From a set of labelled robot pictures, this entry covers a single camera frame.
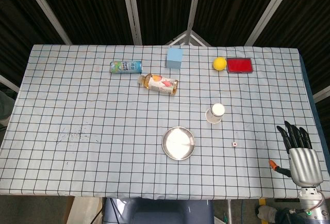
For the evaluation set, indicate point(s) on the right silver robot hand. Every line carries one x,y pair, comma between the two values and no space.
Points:
305,164

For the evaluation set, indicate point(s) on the white paper cup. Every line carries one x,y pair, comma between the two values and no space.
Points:
215,114

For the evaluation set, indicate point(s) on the round steel plate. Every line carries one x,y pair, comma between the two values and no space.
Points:
178,143

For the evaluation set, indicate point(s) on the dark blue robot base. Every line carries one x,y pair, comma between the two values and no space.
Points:
154,211

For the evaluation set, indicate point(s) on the grey shoe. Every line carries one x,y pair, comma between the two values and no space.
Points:
265,212

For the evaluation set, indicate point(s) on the red ink pad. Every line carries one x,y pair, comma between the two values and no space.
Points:
239,65

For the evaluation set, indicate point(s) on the yellow ball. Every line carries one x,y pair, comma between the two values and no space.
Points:
219,64

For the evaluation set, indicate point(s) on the tea bottle with label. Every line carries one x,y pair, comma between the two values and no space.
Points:
158,83

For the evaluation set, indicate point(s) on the light blue cube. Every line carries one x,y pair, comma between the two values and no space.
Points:
174,58

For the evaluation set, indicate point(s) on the blue green drink can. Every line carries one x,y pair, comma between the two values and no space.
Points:
126,67

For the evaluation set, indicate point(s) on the checkered tablecloth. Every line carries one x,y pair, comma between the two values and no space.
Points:
77,118

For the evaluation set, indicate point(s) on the grey green clothing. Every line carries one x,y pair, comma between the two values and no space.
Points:
5,105

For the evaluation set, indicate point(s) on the white metal frame bar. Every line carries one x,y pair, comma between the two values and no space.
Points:
322,93
9,83

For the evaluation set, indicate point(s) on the white metal frame post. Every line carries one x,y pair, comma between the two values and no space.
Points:
46,9
193,12
270,9
132,12

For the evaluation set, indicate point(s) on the white triangular frame brace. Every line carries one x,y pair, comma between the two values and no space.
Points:
190,37

